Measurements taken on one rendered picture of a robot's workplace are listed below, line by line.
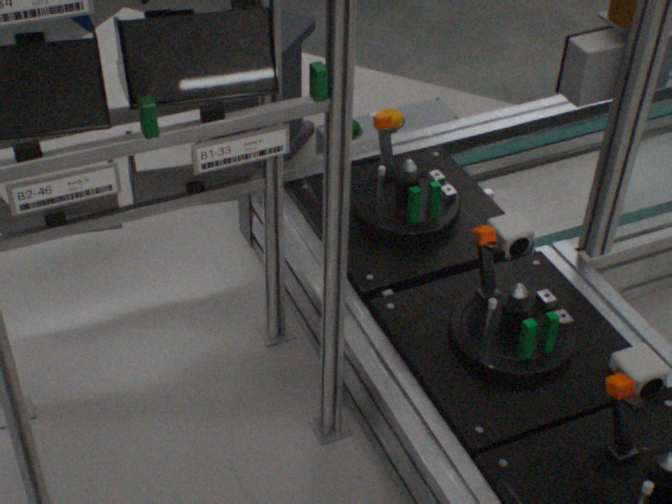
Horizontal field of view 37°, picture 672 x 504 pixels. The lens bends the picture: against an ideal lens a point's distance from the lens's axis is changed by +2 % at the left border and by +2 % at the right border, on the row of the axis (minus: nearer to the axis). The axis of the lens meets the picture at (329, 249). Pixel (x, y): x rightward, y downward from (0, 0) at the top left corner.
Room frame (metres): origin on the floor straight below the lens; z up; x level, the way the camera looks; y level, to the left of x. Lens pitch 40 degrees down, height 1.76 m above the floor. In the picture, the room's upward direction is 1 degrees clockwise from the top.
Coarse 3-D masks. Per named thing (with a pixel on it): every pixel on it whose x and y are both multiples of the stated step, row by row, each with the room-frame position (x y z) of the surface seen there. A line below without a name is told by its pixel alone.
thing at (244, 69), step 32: (128, 32) 0.76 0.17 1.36; (160, 32) 0.76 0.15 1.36; (192, 32) 0.77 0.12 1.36; (224, 32) 0.78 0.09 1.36; (256, 32) 0.78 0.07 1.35; (128, 64) 0.75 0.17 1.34; (160, 64) 0.75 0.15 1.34; (192, 64) 0.76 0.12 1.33; (224, 64) 0.76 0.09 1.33; (256, 64) 0.77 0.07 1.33; (128, 96) 0.74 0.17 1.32; (160, 96) 0.74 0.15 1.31; (192, 96) 0.75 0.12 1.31; (224, 96) 0.75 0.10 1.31
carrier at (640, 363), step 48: (432, 288) 0.88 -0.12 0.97; (480, 288) 0.85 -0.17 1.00; (528, 288) 0.89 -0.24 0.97; (576, 288) 0.89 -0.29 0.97; (432, 336) 0.80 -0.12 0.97; (480, 336) 0.78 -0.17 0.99; (528, 336) 0.75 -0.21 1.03; (576, 336) 0.79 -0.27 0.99; (432, 384) 0.73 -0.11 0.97; (480, 384) 0.73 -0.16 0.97; (528, 384) 0.73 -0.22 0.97; (576, 384) 0.74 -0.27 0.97; (480, 432) 0.67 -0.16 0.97; (528, 432) 0.67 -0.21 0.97
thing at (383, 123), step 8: (376, 120) 1.10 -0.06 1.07; (384, 120) 1.09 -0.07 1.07; (392, 120) 1.10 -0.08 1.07; (376, 128) 1.10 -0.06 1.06; (384, 128) 1.09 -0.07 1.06; (392, 128) 1.08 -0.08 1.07; (384, 136) 1.09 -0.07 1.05; (384, 144) 1.09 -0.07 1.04; (384, 152) 1.08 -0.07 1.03; (392, 152) 1.09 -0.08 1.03; (384, 160) 1.08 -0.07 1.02; (392, 160) 1.08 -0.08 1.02; (392, 168) 1.08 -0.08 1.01
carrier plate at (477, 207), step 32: (416, 160) 1.15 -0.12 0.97; (448, 160) 1.15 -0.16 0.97; (288, 192) 1.08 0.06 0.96; (320, 192) 1.07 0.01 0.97; (352, 192) 1.07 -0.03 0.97; (480, 192) 1.08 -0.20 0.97; (320, 224) 1.00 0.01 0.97; (352, 224) 1.00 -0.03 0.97; (480, 224) 1.01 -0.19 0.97; (352, 256) 0.94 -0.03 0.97; (384, 256) 0.94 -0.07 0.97; (416, 256) 0.94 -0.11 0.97; (448, 256) 0.94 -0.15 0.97; (384, 288) 0.89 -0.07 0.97
